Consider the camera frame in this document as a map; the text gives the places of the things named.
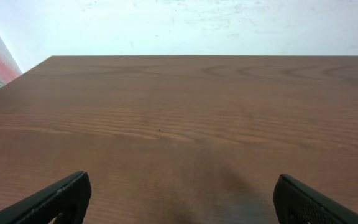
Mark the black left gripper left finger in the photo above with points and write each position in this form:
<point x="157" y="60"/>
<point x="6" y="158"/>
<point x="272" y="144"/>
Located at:
<point x="65" y="201"/>

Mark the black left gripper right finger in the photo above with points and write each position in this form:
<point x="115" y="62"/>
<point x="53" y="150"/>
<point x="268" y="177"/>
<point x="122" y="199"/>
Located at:
<point x="297" y="203"/>

